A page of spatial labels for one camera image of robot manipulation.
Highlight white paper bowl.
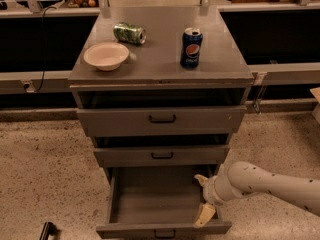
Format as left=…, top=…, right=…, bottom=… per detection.
left=83, top=42, right=129, bottom=71

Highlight hanging metal hook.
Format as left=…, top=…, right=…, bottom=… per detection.
left=253, top=72, right=267, bottom=114

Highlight grey bottom drawer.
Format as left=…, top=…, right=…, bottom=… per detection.
left=96, top=165, right=231, bottom=240

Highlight black power cable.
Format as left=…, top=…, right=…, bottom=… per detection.
left=23, top=5, right=58, bottom=93

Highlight grey top drawer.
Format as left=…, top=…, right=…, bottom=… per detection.
left=77, top=106, right=246, bottom=137

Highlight blue Pepsi can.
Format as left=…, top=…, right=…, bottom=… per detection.
left=180, top=27, right=203, bottom=69

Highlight green soda can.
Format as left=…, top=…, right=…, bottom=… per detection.
left=113, top=22, right=146, bottom=45

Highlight black object on floor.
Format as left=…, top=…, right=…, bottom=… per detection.
left=39, top=222, right=57, bottom=240

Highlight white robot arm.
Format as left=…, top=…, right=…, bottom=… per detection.
left=194, top=161, right=320, bottom=228

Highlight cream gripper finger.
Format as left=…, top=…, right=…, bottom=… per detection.
left=193, top=203, right=216, bottom=228
left=194, top=174, right=209, bottom=187

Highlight grey drawer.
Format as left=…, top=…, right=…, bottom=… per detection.
left=77, top=106, right=246, bottom=137
left=96, top=165, right=231, bottom=240
left=94, top=145, right=230, bottom=168

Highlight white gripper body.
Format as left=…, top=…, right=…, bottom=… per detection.
left=203, top=176, right=225, bottom=206

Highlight grey metal railing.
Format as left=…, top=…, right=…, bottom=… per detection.
left=0, top=0, right=320, bottom=96

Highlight grey middle drawer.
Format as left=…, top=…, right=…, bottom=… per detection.
left=94, top=145, right=230, bottom=168

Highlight grey drawer cabinet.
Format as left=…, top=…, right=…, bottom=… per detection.
left=68, top=5, right=255, bottom=185

